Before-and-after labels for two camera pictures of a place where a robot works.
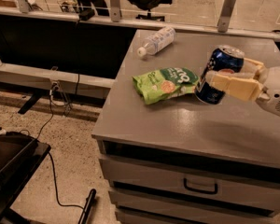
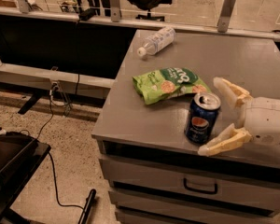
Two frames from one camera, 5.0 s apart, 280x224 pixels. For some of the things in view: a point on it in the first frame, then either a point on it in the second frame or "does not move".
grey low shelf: (44, 77) does not move
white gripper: (277, 89) to (265, 119)
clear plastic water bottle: (158, 42) does not move
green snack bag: (158, 85) does not move
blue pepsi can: (222, 58) to (202, 117)
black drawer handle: (185, 183) does not move
